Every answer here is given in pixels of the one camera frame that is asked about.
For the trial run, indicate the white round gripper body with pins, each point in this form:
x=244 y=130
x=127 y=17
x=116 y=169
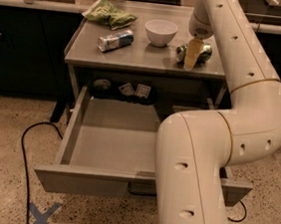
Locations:
x=200 y=31

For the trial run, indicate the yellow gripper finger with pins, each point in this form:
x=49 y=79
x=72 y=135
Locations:
x=194 y=48

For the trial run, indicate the crushed green soda can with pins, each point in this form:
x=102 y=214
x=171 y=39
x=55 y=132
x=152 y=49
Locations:
x=202 y=58

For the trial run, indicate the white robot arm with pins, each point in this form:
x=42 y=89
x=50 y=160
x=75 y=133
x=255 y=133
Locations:
x=192 y=146

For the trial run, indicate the silver blue soda can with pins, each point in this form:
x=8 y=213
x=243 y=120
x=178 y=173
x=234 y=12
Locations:
x=115 y=40

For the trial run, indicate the grey open top drawer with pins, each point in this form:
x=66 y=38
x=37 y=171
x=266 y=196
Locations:
x=107 y=144

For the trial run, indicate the white bowl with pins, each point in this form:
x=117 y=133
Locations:
x=160 y=32

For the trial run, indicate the white tag card right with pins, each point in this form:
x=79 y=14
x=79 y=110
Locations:
x=142 y=91

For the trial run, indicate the white tag card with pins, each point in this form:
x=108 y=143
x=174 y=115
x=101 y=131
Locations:
x=127 y=90
x=142 y=91

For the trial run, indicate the white tag card left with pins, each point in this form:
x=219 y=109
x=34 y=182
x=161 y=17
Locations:
x=127 y=90

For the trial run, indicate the grey cabinet table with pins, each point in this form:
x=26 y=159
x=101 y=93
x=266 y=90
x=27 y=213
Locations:
x=205 y=84

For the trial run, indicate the green chip bag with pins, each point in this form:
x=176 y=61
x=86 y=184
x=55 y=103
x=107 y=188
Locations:
x=104 y=12

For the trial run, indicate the round grey object inside cabinet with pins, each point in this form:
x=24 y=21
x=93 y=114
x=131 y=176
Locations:
x=101 y=85

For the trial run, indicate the dark counter cabinets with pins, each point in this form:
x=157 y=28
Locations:
x=32 y=43

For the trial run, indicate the blue tape cross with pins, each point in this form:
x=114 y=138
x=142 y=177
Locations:
x=42 y=218

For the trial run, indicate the black metal drawer handle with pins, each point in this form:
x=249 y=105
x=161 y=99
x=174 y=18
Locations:
x=141 y=189

